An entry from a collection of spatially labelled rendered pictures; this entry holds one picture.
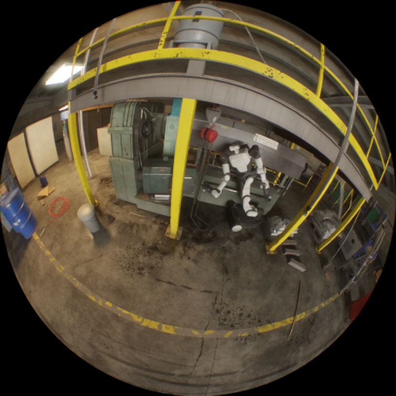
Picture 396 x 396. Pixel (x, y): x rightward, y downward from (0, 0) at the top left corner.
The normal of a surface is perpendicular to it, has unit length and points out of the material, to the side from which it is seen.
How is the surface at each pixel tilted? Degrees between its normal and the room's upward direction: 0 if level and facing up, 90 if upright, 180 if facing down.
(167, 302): 0
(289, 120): 90
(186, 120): 90
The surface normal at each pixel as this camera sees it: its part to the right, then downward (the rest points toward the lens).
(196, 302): 0.18, -0.76
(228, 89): -0.14, 0.61
